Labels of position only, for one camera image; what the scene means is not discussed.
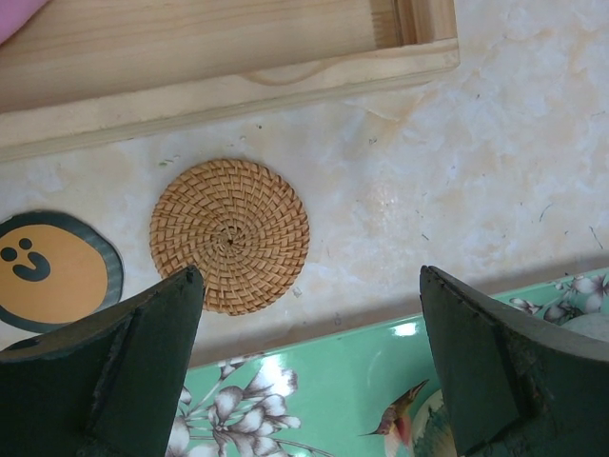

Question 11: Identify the green floral tray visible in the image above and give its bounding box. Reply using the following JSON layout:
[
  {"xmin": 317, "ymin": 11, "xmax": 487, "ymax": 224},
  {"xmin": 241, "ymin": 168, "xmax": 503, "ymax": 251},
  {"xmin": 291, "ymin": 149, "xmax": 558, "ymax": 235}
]
[{"xmin": 164, "ymin": 269, "xmax": 608, "ymax": 456}]

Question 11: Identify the pink cloth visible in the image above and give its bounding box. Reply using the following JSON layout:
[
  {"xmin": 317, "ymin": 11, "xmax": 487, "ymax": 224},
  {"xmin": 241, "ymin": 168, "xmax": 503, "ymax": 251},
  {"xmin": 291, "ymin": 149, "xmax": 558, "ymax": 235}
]
[{"xmin": 0, "ymin": 0, "xmax": 48, "ymax": 44}]

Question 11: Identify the woven rattan coaster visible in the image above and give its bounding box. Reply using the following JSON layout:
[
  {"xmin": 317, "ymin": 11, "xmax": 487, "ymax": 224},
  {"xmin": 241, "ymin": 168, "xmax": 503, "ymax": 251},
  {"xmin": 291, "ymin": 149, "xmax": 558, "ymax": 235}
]
[{"xmin": 149, "ymin": 159, "xmax": 310, "ymax": 316}]

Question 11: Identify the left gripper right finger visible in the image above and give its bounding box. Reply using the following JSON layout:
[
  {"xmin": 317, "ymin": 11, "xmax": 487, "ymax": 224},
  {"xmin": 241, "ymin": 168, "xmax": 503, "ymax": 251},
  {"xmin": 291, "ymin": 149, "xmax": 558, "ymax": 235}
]
[{"xmin": 420, "ymin": 266, "xmax": 608, "ymax": 456}]

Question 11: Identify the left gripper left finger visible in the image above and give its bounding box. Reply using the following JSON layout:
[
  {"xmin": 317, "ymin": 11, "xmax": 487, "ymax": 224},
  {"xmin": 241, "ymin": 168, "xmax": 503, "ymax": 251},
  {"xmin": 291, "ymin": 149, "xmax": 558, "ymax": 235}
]
[{"xmin": 1, "ymin": 267, "xmax": 205, "ymax": 456}]

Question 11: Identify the wooden rack stand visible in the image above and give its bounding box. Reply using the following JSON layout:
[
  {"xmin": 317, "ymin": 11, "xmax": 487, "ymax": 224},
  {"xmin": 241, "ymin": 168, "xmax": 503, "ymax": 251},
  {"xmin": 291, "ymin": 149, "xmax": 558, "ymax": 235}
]
[{"xmin": 1, "ymin": 0, "xmax": 460, "ymax": 161}]

